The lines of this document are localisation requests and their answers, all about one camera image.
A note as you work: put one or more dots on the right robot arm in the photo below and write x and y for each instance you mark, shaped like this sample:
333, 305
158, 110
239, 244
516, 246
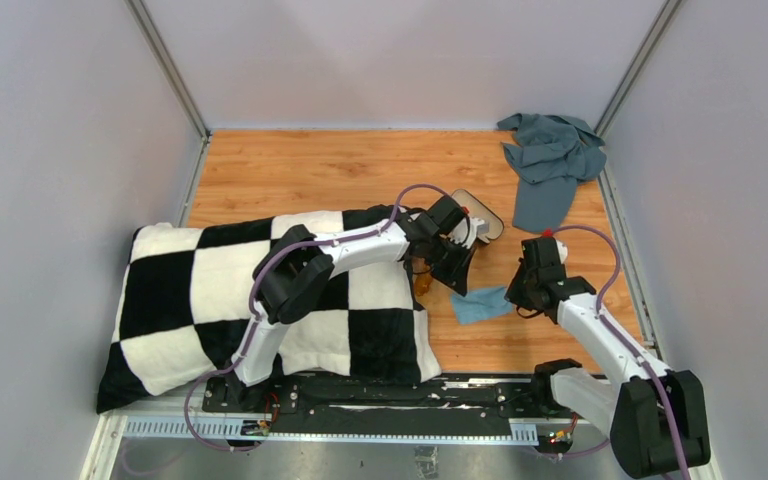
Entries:
653, 417

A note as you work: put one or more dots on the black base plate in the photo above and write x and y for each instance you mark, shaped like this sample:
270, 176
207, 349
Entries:
450, 403

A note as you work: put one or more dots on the black glasses case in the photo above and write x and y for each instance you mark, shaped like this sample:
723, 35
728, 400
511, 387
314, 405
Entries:
483, 215

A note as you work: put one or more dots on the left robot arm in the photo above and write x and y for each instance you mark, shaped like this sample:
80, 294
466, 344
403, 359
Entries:
289, 281

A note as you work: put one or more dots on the orange sunglasses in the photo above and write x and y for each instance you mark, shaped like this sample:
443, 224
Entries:
422, 278

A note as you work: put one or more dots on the small blue cleaning cloth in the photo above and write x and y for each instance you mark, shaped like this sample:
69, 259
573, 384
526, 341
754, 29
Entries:
480, 305

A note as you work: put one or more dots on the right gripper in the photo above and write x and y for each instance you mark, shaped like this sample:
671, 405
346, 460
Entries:
515, 295

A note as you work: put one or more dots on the white slotted cable duct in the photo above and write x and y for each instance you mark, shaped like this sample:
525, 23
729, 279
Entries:
246, 429

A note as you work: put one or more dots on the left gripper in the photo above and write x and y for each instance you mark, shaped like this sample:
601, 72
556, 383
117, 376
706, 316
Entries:
457, 276

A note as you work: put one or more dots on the black white checkered pillow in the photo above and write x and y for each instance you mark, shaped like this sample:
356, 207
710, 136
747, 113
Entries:
183, 310

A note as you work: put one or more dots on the grey-blue crumpled cloth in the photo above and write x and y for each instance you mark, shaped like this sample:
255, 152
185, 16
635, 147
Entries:
551, 155

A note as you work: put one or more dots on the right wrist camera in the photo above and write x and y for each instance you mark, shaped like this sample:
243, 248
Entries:
561, 247

